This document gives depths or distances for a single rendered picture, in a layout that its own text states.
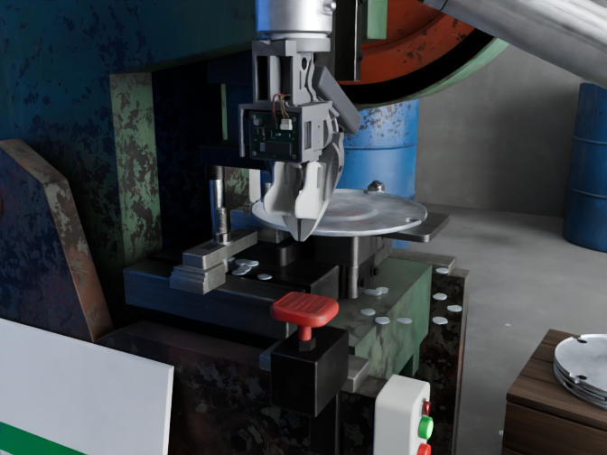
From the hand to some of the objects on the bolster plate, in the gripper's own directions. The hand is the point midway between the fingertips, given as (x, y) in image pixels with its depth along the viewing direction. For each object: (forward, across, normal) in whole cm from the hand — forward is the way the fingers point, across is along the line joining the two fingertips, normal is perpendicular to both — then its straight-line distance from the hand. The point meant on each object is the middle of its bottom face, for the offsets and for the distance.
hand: (303, 227), depth 68 cm
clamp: (+15, -23, +16) cm, 32 cm away
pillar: (+12, -29, +25) cm, 40 cm away
